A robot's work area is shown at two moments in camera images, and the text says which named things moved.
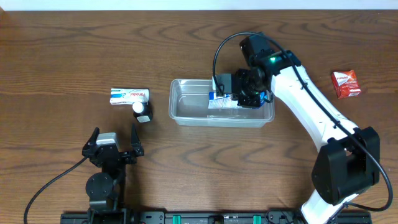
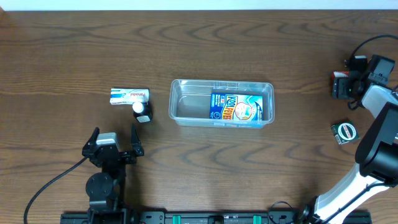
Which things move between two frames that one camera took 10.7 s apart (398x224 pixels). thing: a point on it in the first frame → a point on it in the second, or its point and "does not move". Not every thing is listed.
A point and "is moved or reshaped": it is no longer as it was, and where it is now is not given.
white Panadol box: x=129 y=96 does not move
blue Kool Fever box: x=227 y=102 is moved or reshaped
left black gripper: x=111 y=152 does not move
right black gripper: x=235 y=86 → x=339 y=88
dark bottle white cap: x=143 y=111 does not move
